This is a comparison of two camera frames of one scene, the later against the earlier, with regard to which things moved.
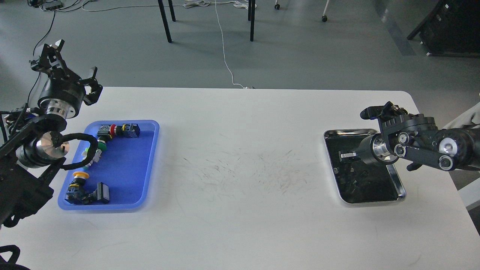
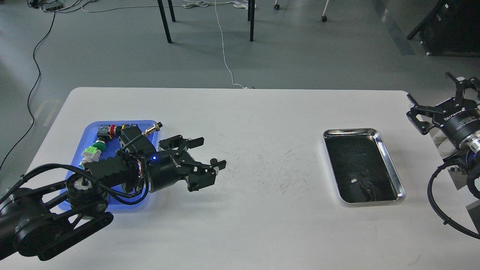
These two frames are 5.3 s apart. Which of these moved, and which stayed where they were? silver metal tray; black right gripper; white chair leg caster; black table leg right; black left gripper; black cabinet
Moved: black left gripper; black right gripper
Stayed: black table leg right; white chair leg caster; black cabinet; silver metal tray
